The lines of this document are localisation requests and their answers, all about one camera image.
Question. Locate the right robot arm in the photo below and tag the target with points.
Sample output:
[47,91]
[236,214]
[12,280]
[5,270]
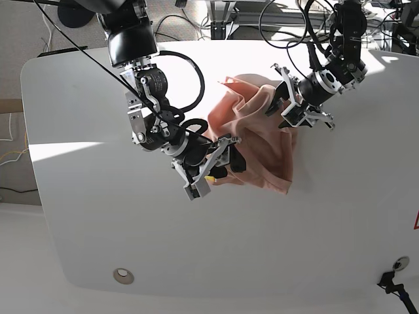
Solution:
[155,123]

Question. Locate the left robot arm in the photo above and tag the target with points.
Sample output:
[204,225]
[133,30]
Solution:
[335,69]

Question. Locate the left table grommet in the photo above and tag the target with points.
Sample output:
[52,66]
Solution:
[123,276]

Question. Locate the table grommet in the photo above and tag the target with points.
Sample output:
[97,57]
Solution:
[123,276]
[401,263]

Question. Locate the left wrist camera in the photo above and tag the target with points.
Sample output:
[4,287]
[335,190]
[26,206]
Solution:
[294,114]

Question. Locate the silver aluminium frame profile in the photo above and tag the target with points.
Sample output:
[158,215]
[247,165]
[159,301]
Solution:
[225,17]

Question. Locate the right table grommet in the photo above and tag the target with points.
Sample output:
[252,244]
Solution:
[401,263]

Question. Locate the red warning sticker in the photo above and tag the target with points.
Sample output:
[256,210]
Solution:
[416,224]

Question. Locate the black clamp mount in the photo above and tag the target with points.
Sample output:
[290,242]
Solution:
[386,283]

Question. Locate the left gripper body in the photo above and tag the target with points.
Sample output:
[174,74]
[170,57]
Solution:
[311,93]

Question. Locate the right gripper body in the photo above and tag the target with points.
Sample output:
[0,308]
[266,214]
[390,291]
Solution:
[199,156]

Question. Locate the salmon pink T-shirt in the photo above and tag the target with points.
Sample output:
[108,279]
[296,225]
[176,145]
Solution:
[267,148]

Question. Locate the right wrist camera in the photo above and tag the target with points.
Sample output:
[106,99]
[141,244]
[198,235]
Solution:
[197,189]

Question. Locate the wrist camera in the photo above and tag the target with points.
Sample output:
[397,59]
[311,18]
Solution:
[294,114]
[197,189]

